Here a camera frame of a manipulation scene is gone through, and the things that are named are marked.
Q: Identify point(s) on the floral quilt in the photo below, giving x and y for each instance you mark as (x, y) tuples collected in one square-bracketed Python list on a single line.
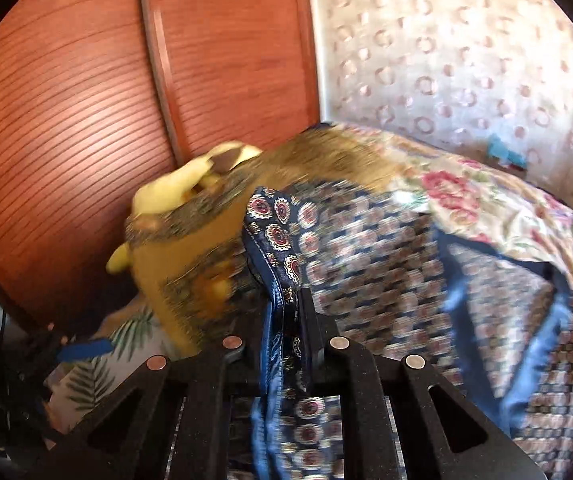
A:
[(476, 202)]

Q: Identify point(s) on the palm leaf bedsheet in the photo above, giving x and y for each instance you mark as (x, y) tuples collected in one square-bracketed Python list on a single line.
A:
[(77, 388)]

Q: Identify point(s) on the yellow plush toy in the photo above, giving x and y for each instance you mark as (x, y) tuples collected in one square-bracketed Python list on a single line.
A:
[(171, 191)]

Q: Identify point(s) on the navy patterned silk shirt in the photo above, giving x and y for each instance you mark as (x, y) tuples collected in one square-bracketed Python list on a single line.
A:
[(499, 330)]

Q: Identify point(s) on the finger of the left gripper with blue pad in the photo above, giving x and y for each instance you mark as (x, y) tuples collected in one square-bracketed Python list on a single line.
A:
[(85, 350)]

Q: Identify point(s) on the pink circle sheer curtain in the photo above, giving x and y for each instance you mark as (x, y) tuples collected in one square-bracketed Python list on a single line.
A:
[(456, 74)]

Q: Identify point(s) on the wooden louvered wardrobe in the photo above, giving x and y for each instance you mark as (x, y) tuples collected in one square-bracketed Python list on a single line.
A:
[(98, 97)]

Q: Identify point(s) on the mustard patterned folded cloth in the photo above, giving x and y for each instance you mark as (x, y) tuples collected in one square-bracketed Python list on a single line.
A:
[(177, 256)]

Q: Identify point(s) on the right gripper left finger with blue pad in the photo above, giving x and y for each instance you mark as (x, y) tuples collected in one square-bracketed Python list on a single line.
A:
[(168, 420)]

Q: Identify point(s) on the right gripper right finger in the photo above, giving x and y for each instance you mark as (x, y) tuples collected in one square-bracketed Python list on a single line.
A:
[(402, 419)]

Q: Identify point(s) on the blue toy at headboard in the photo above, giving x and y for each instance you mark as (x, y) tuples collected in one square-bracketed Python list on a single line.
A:
[(500, 151)]

